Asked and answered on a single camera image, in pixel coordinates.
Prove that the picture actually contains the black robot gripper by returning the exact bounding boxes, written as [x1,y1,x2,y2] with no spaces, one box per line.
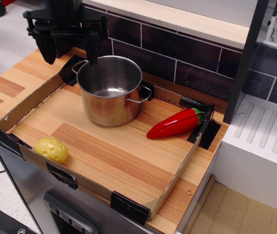
[23,0,108,66]

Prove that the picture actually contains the stainless steel metal pot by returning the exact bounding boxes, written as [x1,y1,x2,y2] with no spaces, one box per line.
[72,56,153,127]

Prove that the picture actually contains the cardboard fence with black tape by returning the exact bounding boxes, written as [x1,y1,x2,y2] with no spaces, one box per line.
[0,54,228,233]

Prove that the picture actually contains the light wooden shelf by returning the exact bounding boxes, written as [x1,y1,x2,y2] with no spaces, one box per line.
[83,0,249,49]

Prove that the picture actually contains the yellow toy potato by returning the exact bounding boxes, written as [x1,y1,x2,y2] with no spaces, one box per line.
[34,136,68,163]

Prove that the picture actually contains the red toy chili pepper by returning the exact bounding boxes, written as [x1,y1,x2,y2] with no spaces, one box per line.
[146,108,206,139]

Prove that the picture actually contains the toy oven front panel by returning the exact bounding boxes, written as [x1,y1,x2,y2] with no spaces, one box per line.
[43,192,99,234]

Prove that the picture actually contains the white toy sink drainboard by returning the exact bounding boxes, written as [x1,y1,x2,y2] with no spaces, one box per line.
[213,95,277,209]

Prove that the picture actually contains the dark grey vertical post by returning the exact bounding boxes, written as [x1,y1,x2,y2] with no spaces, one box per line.
[223,0,269,124]

